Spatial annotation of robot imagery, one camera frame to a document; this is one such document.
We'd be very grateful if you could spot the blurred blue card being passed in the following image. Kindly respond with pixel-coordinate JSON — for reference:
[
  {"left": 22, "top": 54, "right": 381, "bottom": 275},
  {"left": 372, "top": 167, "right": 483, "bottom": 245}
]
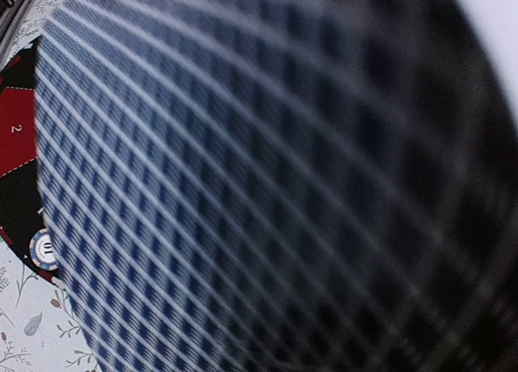
[{"left": 36, "top": 0, "right": 517, "bottom": 371}]

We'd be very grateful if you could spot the blue white ten chip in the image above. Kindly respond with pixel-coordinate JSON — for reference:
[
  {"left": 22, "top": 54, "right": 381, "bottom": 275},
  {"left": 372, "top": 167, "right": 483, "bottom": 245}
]
[{"left": 29, "top": 228, "right": 57, "bottom": 271}]

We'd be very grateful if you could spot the round red black poker mat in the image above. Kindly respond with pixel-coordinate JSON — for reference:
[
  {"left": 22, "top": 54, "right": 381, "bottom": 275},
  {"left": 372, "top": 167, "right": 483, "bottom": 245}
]
[{"left": 1, "top": 37, "right": 60, "bottom": 285}]

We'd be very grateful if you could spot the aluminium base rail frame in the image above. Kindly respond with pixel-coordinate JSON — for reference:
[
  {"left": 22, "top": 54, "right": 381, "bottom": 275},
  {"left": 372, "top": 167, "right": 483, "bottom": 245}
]
[{"left": 1, "top": 0, "right": 33, "bottom": 66}]

